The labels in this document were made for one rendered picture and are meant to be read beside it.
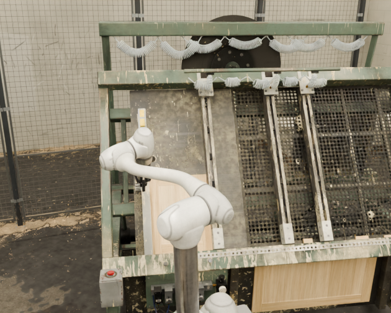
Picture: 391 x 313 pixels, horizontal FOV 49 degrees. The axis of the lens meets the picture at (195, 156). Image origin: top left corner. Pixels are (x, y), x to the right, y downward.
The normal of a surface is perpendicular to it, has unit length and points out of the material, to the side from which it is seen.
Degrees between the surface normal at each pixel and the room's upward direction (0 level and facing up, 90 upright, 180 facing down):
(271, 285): 90
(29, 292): 0
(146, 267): 54
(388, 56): 90
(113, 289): 90
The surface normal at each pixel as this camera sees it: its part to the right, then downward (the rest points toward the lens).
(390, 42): -0.94, 0.11
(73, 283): 0.00, -0.94
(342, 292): 0.15, 0.34
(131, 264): 0.12, -0.28
